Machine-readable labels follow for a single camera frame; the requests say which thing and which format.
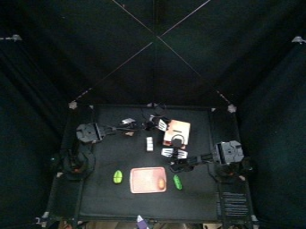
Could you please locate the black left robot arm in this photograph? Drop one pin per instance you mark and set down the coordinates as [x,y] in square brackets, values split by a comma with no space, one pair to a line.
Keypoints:
[90,133]

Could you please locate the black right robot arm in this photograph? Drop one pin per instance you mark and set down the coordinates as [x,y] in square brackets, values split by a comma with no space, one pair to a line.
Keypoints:
[228,152]

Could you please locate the white rectangular block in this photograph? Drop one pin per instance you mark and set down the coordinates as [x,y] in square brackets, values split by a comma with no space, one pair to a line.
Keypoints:
[150,143]

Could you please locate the green toy pea pod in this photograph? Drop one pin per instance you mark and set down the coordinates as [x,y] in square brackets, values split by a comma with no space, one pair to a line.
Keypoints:
[179,182]

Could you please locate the small peach toy piece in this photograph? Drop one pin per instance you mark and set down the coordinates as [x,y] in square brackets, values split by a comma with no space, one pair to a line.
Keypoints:
[129,134]

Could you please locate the orange toy food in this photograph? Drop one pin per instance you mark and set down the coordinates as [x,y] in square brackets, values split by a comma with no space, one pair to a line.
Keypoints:
[161,183]

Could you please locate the pink square tray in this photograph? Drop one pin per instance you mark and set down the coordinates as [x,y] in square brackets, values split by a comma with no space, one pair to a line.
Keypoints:
[145,180]

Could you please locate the green oval toy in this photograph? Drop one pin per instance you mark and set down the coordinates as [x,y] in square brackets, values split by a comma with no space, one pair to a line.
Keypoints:
[118,176]

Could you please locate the purple and white object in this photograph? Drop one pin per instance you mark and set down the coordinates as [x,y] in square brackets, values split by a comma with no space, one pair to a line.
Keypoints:
[142,222]

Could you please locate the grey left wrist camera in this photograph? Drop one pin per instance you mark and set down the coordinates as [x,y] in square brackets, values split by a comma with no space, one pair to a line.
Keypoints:
[129,121]

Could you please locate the grey frame clamp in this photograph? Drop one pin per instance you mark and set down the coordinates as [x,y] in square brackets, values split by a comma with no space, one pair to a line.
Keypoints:
[232,108]
[73,104]
[299,39]
[16,38]

